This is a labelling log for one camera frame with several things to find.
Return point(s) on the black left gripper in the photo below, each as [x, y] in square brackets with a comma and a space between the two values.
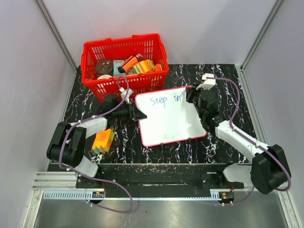
[134, 113]

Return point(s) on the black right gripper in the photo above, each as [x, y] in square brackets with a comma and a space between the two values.
[190, 92]

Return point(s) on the pink framed whiteboard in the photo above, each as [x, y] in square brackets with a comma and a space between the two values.
[170, 118]

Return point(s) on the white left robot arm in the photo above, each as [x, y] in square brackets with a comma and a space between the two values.
[67, 145]

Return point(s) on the orange yellow sponge pack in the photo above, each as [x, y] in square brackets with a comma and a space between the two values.
[103, 141]

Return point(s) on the orange snack packet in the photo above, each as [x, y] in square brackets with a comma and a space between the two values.
[157, 68]

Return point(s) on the yellow green striped sponge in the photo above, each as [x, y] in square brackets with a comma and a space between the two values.
[143, 67]

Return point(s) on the white round lid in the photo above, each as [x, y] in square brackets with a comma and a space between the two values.
[104, 77]

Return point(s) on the orange pump bottle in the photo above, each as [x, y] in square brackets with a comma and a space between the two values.
[130, 62]

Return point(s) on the teal small box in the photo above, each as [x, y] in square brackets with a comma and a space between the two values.
[116, 68]

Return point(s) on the red plastic basket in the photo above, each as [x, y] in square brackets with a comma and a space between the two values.
[149, 45]

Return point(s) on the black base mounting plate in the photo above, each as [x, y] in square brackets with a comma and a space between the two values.
[206, 176]

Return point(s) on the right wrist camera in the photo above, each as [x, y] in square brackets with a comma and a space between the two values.
[208, 81]

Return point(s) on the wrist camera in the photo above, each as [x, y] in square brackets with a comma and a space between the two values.
[125, 93]
[208, 81]

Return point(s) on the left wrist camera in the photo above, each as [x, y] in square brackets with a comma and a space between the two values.
[125, 93]

